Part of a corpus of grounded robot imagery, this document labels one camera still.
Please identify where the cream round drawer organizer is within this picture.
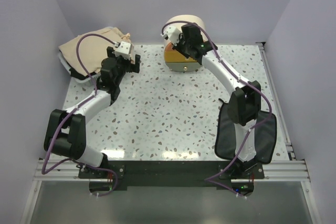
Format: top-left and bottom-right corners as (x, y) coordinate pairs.
(163, 15), (205, 72)

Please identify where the grey bottom drawer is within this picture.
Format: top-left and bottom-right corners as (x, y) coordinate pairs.
(166, 62), (201, 72)

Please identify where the yellow drawer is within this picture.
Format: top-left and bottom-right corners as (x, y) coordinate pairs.
(164, 50), (197, 63)

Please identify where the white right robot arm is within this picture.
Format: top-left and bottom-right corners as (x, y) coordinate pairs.
(162, 22), (261, 178)

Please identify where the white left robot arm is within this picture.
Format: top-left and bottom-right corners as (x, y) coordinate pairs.
(42, 47), (141, 178)

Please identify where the white basket under bag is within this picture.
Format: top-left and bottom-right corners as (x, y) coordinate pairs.
(58, 51), (90, 83)

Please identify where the beige cloth bag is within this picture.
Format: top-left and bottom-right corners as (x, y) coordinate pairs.
(58, 27), (131, 76)

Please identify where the dark grey cloth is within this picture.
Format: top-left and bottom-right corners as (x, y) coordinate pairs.
(215, 102), (277, 164)

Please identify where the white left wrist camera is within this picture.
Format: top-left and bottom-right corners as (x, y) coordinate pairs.
(114, 41), (132, 60)

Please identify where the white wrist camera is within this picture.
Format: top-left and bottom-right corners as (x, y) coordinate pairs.
(114, 41), (132, 60)
(162, 25), (182, 46)

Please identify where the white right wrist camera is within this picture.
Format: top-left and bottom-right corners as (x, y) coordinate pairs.
(162, 25), (182, 46)

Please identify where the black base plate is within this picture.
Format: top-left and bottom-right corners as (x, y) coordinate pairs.
(78, 161), (265, 193)

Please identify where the aluminium front rail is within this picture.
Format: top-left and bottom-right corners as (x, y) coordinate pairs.
(33, 161), (310, 182)

